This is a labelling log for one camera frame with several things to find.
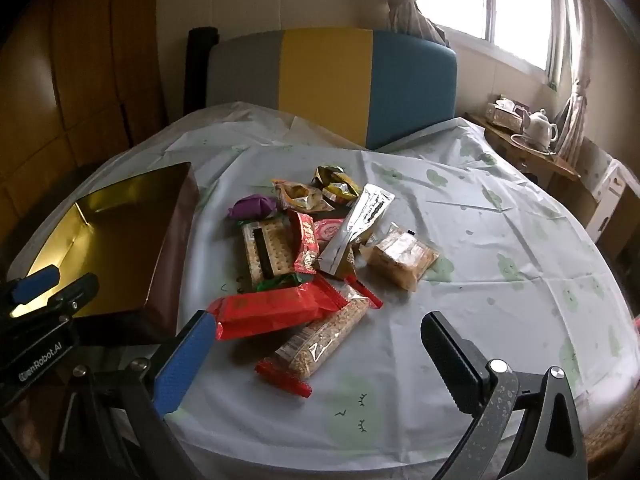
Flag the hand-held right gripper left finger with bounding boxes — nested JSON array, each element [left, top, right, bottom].
[[50, 310, 218, 480]]

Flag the green snack packet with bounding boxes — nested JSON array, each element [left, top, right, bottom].
[[255, 272, 316, 293]]

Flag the brown cake clear packet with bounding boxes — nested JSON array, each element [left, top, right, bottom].
[[361, 222, 441, 292]]

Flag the sesame bar red-ended packet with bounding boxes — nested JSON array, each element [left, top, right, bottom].
[[255, 275, 383, 398]]

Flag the cardboard box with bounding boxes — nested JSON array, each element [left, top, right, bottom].
[[575, 137, 640, 233]]

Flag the white teapot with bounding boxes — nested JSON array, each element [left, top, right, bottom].
[[522, 109, 559, 146]]

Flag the orange clear snack packet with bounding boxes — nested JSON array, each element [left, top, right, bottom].
[[271, 178, 336, 212]]

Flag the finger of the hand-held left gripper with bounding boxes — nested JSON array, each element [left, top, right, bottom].
[[0, 265, 62, 308], [7, 272, 101, 323]]

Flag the tissue box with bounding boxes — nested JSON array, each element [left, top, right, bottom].
[[486, 95, 532, 131]]

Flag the clear cracker pack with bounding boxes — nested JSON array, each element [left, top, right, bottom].
[[240, 217, 297, 288]]

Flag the long silver foil packet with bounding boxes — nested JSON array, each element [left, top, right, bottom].
[[316, 183, 396, 281]]

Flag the red patterned snack packet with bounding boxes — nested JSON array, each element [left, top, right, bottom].
[[286, 210, 321, 276]]

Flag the patterned curtain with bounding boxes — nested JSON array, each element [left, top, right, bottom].
[[385, 0, 451, 48], [552, 0, 598, 163]]

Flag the grey yellow blue headboard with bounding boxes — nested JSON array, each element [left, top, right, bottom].
[[206, 27, 459, 151]]

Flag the wooden side table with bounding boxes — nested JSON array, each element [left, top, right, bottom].
[[465, 112, 581, 188]]

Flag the window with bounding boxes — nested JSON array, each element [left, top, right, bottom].
[[415, 0, 576, 73]]

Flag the purple snack packet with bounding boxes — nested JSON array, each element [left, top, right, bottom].
[[229, 194, 278, 222]]

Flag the red white biscuit packet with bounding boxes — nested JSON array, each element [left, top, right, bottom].
[[311, 217, 348, 248]]

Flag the long plain red packet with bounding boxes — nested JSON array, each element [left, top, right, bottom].
[[206, 276, 349, 342]]

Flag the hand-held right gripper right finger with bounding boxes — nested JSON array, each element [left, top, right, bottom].
[[420, 310, 588, 480]]

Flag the wooden wardrobe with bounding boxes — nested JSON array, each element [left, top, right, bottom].
[[0, 0, 168, 221]]

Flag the yellow dark snack packet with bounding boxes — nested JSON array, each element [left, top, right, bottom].
[[312, 165, 362, 206]]

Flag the gold tin box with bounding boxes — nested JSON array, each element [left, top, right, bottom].
[[7, 161, 201, 333]]

